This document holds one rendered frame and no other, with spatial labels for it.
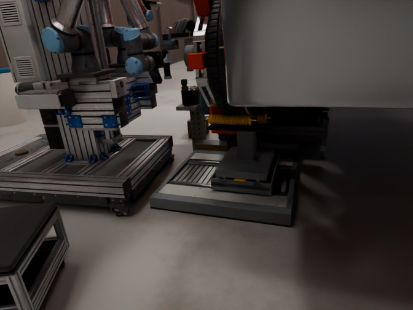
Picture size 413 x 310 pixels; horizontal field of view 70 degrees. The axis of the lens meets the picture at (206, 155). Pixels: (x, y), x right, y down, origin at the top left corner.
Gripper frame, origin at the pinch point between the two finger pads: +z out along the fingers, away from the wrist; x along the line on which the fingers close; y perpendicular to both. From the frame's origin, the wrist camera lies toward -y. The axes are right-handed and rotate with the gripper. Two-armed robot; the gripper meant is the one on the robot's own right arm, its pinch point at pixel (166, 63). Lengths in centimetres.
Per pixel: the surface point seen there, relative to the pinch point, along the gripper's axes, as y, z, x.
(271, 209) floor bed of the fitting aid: -75, -16, -60
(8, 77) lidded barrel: -21, 137, 293
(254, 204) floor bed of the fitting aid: -75, -13, -51
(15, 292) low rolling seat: -60, -106, 11
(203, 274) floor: -83, -61, -36
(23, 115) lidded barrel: -74, 145, 297
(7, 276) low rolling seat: -53, -106, 11
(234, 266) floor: -83, -53, -48
